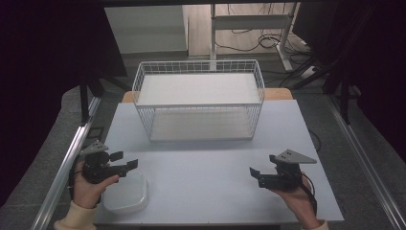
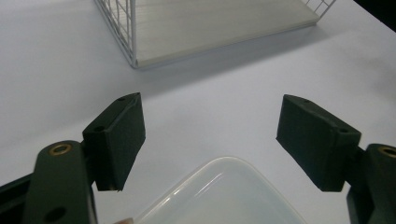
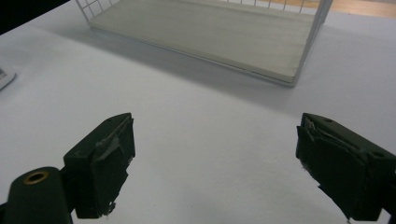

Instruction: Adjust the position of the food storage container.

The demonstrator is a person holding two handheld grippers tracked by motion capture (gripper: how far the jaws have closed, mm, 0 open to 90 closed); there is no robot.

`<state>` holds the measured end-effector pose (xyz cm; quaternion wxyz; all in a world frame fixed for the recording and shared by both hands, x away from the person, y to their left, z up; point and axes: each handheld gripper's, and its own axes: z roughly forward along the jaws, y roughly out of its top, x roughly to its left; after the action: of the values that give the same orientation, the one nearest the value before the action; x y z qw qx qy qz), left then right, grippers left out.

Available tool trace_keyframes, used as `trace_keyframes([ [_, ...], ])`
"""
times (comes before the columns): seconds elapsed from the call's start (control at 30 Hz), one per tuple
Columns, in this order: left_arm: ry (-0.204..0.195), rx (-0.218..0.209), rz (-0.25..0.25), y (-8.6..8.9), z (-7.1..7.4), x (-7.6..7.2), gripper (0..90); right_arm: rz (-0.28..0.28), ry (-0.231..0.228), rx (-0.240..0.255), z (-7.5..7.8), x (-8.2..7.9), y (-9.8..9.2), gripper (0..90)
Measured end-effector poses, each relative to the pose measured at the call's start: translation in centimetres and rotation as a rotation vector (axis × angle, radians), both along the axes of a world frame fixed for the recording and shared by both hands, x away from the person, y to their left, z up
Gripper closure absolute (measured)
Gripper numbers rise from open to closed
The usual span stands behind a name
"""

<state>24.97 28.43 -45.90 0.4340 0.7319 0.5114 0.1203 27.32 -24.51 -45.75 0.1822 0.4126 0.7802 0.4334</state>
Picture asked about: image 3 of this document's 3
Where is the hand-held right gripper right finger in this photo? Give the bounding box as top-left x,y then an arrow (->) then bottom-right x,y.
295,112 -> 396,222

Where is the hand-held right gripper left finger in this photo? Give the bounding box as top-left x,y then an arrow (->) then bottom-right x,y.
63,112 -> 136,219

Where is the white device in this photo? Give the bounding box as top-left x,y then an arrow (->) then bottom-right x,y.
0,66 -> 17,91

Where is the white wire rack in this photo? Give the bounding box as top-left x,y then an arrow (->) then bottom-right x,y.
75,0 -> 333,88

